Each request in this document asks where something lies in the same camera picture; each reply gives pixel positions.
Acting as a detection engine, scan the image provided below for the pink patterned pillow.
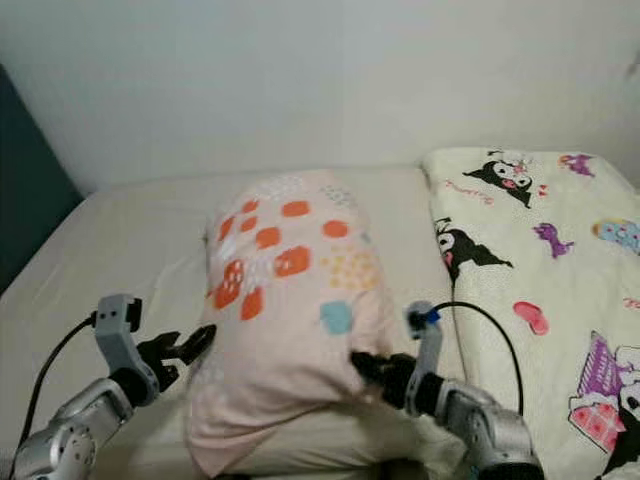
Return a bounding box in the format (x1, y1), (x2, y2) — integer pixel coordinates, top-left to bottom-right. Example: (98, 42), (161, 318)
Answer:
(186, 170), (407, 479)

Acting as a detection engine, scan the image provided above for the teal upholstered headboard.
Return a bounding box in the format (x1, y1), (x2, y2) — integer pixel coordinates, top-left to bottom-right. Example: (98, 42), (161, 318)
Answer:
(0, 65), (83, 291)

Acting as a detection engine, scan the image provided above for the bed with cream sheet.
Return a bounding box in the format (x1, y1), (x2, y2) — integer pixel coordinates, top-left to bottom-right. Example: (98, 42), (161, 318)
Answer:
(0, 165), (640, 480)

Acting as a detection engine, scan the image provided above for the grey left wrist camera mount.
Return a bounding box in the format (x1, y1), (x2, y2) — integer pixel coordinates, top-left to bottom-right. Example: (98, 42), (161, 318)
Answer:
(95, 293), (163, 403)

